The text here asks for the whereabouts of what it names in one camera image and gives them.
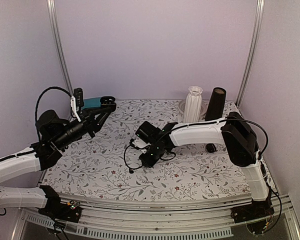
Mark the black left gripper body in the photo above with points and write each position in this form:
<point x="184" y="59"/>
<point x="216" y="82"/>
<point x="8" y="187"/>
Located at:
<point x="88" y="124"/>

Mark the right rear aluminium post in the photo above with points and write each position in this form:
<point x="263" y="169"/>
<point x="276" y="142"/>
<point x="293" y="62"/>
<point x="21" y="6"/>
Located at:
<point x="252" y="50"/>

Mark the black glossy charging case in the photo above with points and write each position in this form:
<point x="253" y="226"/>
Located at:
<point x="107" y="100"/>

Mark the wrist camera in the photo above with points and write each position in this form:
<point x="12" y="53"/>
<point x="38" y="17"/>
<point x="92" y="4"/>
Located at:
<point x="76" y="103"/>
<point x="139" y="144"/>

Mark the blue ceramic cup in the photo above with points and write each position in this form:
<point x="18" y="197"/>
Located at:
<point x="91" y="103"/>

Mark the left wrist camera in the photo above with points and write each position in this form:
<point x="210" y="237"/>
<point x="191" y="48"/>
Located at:
<point x="76" y="103"/>

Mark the aluminium post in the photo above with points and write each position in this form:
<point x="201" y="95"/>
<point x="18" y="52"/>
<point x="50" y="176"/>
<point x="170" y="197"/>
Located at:
<point x="52" y="13"/>
<point x="252" y="50"/>

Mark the tall black cylinder vase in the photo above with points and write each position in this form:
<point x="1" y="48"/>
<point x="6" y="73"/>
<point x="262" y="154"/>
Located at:
<point x="216" y="104"/>

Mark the white ribbed ceramic vase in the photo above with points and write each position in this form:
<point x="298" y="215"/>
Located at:
<point x="193" y="103"/>

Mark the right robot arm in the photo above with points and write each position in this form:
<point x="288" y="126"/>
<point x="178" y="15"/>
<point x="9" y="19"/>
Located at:
<point x="234" y="132"/>

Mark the left rear aluminium post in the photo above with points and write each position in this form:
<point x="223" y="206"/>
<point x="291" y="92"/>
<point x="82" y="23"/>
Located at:
<point x="52" y="13"/>

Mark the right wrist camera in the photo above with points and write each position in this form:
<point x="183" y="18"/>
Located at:
<point x="139" y="144"/>

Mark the front aluminium rail base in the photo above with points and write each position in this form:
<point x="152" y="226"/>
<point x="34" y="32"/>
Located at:
<point x="207" y="219"/>

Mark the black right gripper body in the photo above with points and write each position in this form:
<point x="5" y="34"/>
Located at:
<point x="155" y="156"/>

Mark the striped ceramic plate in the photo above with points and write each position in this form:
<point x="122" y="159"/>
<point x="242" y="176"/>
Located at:
<point x="182" y="105"/>

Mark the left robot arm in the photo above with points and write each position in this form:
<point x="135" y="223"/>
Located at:
<point x="56" y="135"/>

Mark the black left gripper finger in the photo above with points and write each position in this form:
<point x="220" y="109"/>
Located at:
<point x="103" y="109"/>
<point x="98" y="123"/>

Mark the small black earbud case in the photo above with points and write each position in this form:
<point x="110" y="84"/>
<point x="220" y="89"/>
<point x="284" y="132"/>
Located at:
<point x="210" y="148"/>

